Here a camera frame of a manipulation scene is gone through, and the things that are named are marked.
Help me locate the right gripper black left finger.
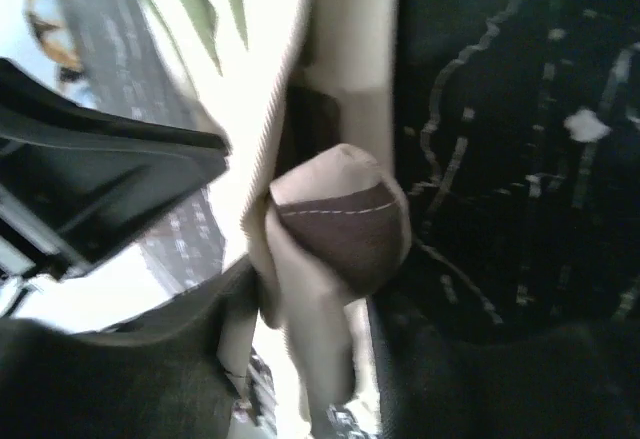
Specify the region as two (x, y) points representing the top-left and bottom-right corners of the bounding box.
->
(1, 258), (256, 438)

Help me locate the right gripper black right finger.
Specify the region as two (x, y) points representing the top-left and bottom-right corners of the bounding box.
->
(369, 296), (639, 438)

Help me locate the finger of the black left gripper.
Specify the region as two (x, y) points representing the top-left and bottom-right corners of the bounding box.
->
(1, 60), (228, 279)

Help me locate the glove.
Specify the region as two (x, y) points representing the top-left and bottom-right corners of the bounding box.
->
(109, 0), (414, 423)

